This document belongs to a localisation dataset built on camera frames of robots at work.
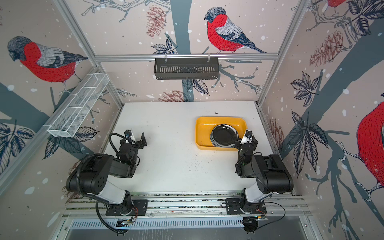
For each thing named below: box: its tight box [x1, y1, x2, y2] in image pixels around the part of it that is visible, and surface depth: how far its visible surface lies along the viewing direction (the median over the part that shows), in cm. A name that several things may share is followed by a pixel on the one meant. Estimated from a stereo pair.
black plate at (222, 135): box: [210, 124, 239, 148], surface depth 97 cm
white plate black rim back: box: [210, 138, 236, 148], surface depth 93 cm
